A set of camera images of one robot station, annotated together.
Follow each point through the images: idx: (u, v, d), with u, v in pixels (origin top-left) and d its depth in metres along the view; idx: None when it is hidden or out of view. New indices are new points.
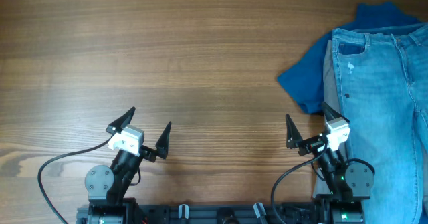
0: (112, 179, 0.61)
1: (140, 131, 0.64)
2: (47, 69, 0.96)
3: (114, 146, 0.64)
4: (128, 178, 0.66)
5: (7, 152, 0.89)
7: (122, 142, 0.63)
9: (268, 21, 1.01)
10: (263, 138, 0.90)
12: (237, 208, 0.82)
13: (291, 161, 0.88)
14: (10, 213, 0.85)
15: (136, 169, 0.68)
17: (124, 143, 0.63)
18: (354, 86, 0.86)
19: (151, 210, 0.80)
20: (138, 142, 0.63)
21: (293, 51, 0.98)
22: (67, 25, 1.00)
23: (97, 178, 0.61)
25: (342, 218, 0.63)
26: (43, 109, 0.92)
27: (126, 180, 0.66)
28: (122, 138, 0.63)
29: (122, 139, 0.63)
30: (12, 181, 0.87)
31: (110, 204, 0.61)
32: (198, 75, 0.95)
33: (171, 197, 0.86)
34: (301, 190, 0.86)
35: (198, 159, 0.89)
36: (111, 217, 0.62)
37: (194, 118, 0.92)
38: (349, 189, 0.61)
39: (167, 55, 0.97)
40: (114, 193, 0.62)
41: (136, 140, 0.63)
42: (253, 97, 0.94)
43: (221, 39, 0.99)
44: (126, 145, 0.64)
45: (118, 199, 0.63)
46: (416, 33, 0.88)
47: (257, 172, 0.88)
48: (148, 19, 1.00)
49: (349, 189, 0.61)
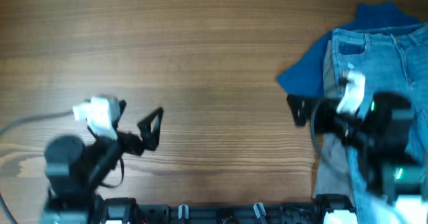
0: (79, 152, 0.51)
1: (111, 100, 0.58)
2: (47, 69, 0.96)
3: (79, 117, 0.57)
4: (103, 166, 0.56)
5: (7, 152, 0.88)
7: (91, 112, 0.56)
9: (268, 21, 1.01)
10: (263, 138, 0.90)
12: (237, 208, 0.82)
13: (292, 161, 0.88)
14: (10, 213, 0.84)
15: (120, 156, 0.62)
17: (91, 114, 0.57)
18: None
19: (151, 210, 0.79)
20: (108, 110, 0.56)
21: (293, 52, 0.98)
22: (67, 25, 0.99)
23: (58, 149, 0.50)
25: (398, 174, 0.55)
26: (43, 109, 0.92)
27: (101, 168, 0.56)
28: (90, 107, 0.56)
29: (89, 109, 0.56)
30: (12, 182, 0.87)
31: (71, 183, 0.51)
32: (198, 75, 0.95)
33: (171, 197, 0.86)
34: (302, 190, 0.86)
35: (198, 159, 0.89)
36: (72, 212, 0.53)
37: (194, 119, 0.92)
38: (386, 126, 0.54)
39: (167, 55, 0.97)
40: (79, 172, 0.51)
41: (105, 105, 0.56)
42: (253, 97, 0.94)
43: (221, 39, 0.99)
44: (95, 118, 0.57)
45: (84, 183, 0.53)
46: (417, 33, 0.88)
47: (257, 172, 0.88)
48: (148, 19, 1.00)
49: (386, 126, 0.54)
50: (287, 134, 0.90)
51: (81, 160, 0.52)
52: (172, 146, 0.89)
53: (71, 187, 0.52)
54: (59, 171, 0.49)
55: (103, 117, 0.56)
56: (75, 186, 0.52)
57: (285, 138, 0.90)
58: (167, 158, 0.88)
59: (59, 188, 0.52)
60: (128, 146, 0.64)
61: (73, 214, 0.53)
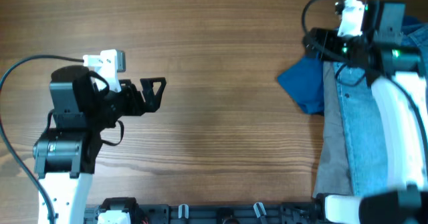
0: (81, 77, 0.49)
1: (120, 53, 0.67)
2: (47, 69, 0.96)
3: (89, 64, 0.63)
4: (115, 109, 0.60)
5: (7, 152, 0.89)
7: (99, 61, 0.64)
9: (268, 21, 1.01)
10: (263, 138, 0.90)
12: (237, 208, 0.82)
13: (291, 161, 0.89)
14: (11, 213, 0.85)
15: (124, 111, 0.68)
17: (99, 63, 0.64)
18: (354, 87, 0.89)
19: (151, 210, 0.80)
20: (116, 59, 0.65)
21: (293, 52, 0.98)
22: (67, 25, 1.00)
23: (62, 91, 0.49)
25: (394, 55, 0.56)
26: (43, 109, 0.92)
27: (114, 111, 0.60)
28: (101, 57, 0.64)
29: (99, 58, 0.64)
30: (13, 181, 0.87)
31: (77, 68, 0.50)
32: (197, 75, 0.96)
33: (171, 197, 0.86)
34: (301, 190, 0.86)
35: (198, 159, 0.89)
36: (67, 140, 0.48)
37: (194, 119, 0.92)
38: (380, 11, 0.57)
39: (167, 55, 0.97)
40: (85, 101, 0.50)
41: (114, 54, 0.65)
42: (253, 97, 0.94)
43: (220, 39, 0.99)
44: (104, 66, 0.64)
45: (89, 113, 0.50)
46: (417, 33, 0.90)
47: (257, 172, 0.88)
48: (148, 20, 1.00)
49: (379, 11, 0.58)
50: (287, 134, 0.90)
51: (84, 86, 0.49)
52: (172, 147, 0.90)
53: (72, 113, 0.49)
54: (63, 94, 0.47)
55: (112, 65, 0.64)
56: (74, 116, 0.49)
57: (284, 138, 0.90)
58: (168, 158, 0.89)
59: (60, 116, 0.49)
60: (130, 101, 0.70)
61: (67, 143, 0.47)
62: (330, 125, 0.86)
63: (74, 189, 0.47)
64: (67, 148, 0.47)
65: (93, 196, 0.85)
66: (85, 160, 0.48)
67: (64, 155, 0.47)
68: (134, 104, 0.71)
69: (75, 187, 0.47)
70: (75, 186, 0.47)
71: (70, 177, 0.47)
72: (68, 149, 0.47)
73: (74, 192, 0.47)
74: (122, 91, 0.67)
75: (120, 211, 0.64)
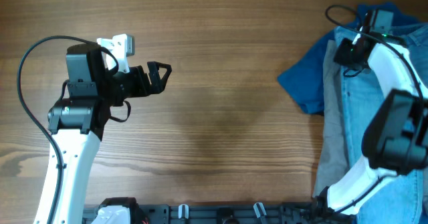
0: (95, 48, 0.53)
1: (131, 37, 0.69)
2: (47, 69, 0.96)
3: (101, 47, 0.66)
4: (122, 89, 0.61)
5: (7, 152, 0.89)
7: (110, 44, 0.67)
9: (268, 21, 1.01)
10: (263, 138, 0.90)
12: (237, 208, 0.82)
13: (292, 161, 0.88)
14: (10, 213, 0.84)
15: (131, 93, 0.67)
17: (111, 45, 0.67)
18: (355, 85, 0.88)
19: (151, 210, 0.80)
20: (126, 41, 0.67)
21: (293, 52, 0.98)
22: (67, 25, 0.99)
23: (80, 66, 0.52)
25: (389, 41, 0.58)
26: (43, 109, 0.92)
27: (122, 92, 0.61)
28: (113, 40, 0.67)
29: (111, 41, 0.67)
30: (12, 181, 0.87)
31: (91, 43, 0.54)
32: (198, 75, 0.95)
33: (172, 197, 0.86)
34: (302, 190, 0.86)
35: (198, 159, 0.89)
36: (79, 105, 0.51)
37: (194, 118, 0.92)
38: None
39: (167, 55, 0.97)
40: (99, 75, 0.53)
41: (124, 37, 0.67)
42: (253, 97, 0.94)
43: (221, 39, 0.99)
44: (116, 49, 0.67)
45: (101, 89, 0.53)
46: (417, 32, 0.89)
47: (257, 172, 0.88)
48: (148, 20, 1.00)
49: None
50: (287, 133, 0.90)
51: (99, 59, 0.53)
52: (172, 147, 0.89)
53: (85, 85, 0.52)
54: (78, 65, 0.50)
55: (122, 47, 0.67)
56: (87, 85, 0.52)
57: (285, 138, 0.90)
58: (168, 159, 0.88)
59: (73, 86, 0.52)
60: (138, 83, 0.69)
61: (79, 108, 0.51)
62: (329, 125, 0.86)
63: (82, 143, 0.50)
64: (79, 109, 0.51)
65: (93, 196, 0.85)
66: (95, 123, 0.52)
67: (76, 117, 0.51)
68: (141, 85, 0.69)
69: (84, 142, 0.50)
70: (83, 140, 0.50)
71: (80, 134, 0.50)
72: (80, 111, 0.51)
73: (82, 146, 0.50)
74: (130, 73, 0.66)
75: (120, 206, 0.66)
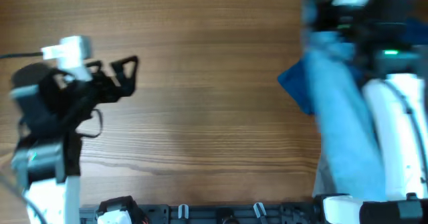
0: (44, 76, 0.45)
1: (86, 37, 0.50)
2: None
3: (49, 55, 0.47)
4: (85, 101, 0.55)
5: (7, 152, 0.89)
7: (60, 51, 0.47)
9: (268, 21, 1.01)
10: (263, 138, 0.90)
12: (236, 208, 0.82)
13: (291, 161, 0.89)
14: None
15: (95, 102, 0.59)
17: (61, 52, 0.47)
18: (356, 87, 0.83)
19: (151, 210, 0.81)
20: (79, 42, 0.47)
21: (293, 52, 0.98)
22: (67, 25, 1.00)
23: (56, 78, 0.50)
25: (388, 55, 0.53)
26: None
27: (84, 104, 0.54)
28: (63, 45, 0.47)
29: (61, 46, 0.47)
30: None
31: (37, 67, 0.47)
32: (198, 75, 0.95)
33: (171, 197, 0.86)
34: (301, 190, 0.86)
35: (198, 159, 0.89)
36: (43, 146, 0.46)
37: (194, 118, 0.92)
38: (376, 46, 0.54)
39: (168, 55, 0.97)
40: (51, 105, 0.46)
41: (78, 37, 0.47)
42: (253, 97, 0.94)
43: (221, 39, 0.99)
44: (65, 53, 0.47)
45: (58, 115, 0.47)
46: None
47: (257, 172, 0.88)
48: (149, 20, 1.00)
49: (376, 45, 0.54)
50: (287, 134, 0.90)
51: (51, 85, 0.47)
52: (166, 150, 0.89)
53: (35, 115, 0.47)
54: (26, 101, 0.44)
55: (77, 52, 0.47)
56: (42, 124, 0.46)
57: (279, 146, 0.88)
58: (168, 159, 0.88)
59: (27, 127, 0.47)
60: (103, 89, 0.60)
61: (45, 148, 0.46)
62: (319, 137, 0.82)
63: (63, 194, 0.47)
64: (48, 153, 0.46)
65: (93, 196, 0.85)
66: (67, 162, 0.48)
67: (43, 164, 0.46)
68: (106, 91, 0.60)
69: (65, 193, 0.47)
70: (63, 190, 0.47)
71: (57, 184, 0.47)
72: (47, 159, 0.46)
73: (63, 198, 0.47)
74: (93, 81, 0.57)
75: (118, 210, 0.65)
